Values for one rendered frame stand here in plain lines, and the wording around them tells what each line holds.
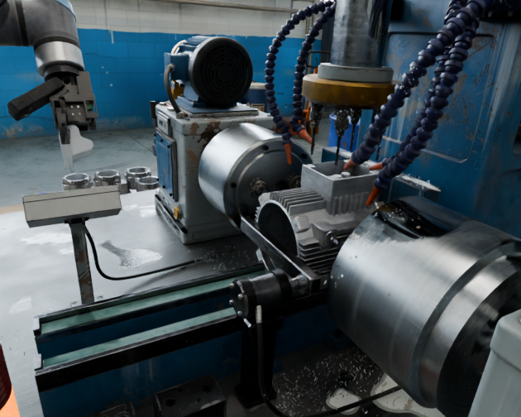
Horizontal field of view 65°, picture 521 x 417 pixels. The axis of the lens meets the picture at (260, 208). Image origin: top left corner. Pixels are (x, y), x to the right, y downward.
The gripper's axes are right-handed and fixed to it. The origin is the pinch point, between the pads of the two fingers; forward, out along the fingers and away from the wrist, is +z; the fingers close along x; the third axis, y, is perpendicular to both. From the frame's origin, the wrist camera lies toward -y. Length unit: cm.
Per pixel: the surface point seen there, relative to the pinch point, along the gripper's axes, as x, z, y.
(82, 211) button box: -3.5, 10.3, 1.0
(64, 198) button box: -3.5, 7.3, -1.5
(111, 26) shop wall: 428, -315, 100
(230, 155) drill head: -5.6, 2.6, 33.2
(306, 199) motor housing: -26.1, 18.3, 36.7
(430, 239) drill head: -51, 29, 37
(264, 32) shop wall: 447, -330, 346
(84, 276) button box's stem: 6.8, 22.2, -0.1
